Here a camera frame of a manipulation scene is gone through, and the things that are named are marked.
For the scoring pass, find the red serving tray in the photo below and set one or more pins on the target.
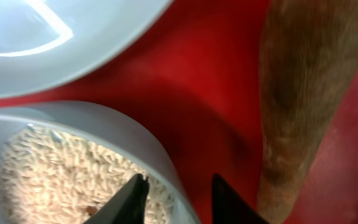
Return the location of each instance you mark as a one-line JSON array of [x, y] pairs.
[[192, 81]]

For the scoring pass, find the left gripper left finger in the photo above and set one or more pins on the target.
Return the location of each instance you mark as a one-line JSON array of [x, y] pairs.
[[127, 206]]

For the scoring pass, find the light blue rice bowl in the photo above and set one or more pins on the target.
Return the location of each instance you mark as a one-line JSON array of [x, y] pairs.
[[109, 128]]

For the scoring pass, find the orange carrot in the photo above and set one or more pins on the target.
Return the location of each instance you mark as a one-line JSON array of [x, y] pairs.
[[308, 57]]

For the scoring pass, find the large light blue plate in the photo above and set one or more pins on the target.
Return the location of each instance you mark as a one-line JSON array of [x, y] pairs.
[[48, 43]]

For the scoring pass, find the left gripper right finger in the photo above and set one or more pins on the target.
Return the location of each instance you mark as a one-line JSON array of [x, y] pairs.
[[228, 207]]

